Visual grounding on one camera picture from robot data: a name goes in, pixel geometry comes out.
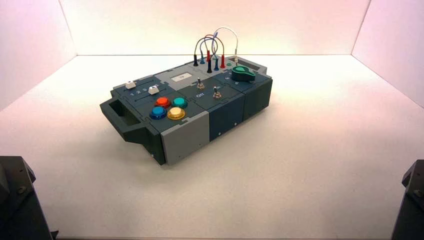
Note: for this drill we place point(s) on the green rotary knob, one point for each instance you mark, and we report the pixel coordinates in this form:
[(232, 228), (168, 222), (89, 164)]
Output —
[(243, 73)]

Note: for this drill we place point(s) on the white slider knob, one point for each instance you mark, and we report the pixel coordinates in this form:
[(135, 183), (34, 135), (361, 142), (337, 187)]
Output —
[(130, 84), (153, 89)]

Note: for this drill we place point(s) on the dark grey control box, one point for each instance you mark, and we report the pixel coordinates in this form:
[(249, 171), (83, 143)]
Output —
[(195, 122)]

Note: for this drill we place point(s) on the metal toggle switch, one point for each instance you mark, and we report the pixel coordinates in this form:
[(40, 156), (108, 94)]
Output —
[(200, 84), (216, 93)]

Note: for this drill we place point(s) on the yellow round push button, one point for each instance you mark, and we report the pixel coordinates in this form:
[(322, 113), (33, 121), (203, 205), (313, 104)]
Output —
[(176, 113)]

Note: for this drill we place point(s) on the blue round push button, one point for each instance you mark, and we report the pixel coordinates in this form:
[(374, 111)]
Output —
[(158, 112)]

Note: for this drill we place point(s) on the red round push button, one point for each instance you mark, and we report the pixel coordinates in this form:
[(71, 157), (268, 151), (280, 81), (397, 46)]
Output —
[(162, 101)]

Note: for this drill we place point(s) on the white display label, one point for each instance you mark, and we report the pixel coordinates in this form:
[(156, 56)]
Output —
[(182, 77)]

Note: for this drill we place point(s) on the green round push button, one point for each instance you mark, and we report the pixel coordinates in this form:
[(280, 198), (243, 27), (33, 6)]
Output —
[(180, 102)]

